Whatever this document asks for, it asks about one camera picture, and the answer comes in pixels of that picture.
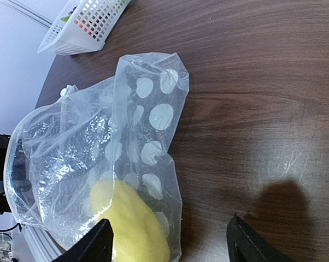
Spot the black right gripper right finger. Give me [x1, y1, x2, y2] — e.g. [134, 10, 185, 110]
[226, 214, 292, 262]

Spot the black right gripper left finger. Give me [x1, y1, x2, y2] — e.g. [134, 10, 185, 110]
[53, 219, 114, 262]

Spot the yellow fake lemon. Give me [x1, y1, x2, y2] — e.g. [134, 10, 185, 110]
[90, 179, 171, 261]

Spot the clear zip top bag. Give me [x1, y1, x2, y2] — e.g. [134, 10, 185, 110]
[4, 52, 190, 261]

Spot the orange fake food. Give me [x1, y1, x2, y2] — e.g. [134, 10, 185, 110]
[74, 19, 95, 37]

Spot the white zip slider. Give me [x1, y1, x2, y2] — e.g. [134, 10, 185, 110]
[60, 85, 77, 98]

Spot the white plastic perforated basket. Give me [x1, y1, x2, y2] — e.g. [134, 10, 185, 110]
[37, 0, 130, 56]

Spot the aluminium front rail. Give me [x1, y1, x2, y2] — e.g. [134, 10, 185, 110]
[12, 225, 65, 262]

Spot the left aluminium corner post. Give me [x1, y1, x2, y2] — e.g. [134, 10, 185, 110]
[0, 0, 52, 28]

